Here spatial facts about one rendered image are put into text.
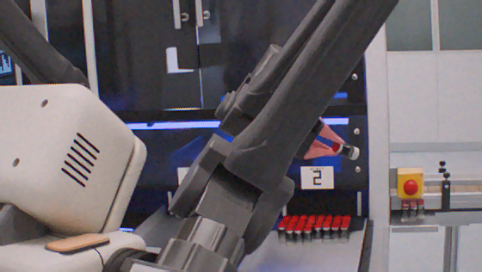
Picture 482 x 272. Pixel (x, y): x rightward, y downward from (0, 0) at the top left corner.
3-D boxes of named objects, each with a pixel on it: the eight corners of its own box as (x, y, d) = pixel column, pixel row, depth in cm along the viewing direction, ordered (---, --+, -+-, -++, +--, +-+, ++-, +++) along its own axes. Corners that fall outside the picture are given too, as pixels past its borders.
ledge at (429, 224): (392, 215, 166) (392, 209, 165) (434, 214, 162) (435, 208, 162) (391, 232, 152) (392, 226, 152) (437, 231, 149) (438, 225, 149)
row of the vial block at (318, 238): (279, 240, 149) (278, 224, 149) (349, 240, 145) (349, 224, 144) (277, 243, 147) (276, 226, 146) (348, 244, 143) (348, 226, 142)
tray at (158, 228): (165, 215, 176) (163, 204, 176) (249, 217, 170) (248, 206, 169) (119, 257, 144) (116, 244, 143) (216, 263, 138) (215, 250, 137)
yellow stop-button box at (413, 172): (397, 191, 156) (397, 165, 155) (422, 190, 154) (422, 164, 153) (397, 199, 149) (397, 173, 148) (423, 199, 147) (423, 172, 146)
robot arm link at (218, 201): (188, 224, 57) (235, 250, 58) (228, 145, 63) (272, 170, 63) (163, 247, 65) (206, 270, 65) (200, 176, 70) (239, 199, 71)
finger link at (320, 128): (319, 156, 103) (277, 137, 98) (342, 122, 101) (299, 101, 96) (335, 176, 97) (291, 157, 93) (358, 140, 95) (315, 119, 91)
